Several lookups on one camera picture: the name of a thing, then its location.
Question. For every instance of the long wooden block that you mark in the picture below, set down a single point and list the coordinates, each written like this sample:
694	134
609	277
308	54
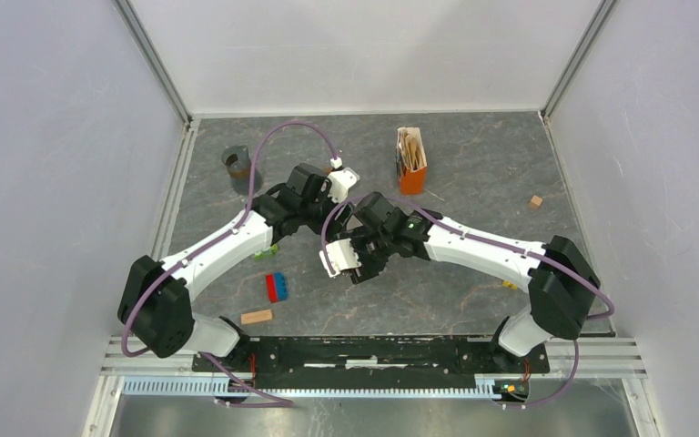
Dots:
258	316

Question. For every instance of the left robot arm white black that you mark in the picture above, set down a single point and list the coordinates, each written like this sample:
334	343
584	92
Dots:
157	301

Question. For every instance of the green owl toy block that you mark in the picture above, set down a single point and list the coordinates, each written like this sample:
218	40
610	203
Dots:
267	253

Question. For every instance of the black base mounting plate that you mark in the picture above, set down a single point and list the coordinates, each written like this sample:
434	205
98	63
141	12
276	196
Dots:
376	362

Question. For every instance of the small wooden cube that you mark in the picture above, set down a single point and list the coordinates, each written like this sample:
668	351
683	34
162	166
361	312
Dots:
535	202

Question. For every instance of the grey glass carafe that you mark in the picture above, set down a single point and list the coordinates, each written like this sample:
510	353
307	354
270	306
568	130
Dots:
237	162

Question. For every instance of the brown paper filters stack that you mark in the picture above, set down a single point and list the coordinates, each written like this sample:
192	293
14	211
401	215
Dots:
410	153

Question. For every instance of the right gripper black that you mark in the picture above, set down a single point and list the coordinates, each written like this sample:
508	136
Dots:
368	269

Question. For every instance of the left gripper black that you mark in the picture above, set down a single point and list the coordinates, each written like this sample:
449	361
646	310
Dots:
334	227

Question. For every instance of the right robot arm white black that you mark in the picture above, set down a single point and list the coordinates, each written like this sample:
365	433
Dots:
560	283

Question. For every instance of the red blue lego brick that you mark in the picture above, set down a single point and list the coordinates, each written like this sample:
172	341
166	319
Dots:
277	287

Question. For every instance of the yellow owl toy block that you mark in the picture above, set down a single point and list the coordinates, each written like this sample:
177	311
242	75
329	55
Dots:
509	285

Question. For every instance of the aluminium frame rail front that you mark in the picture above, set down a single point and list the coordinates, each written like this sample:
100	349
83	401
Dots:
595	359

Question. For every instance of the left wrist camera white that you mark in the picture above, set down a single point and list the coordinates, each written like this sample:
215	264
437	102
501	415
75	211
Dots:
341	180

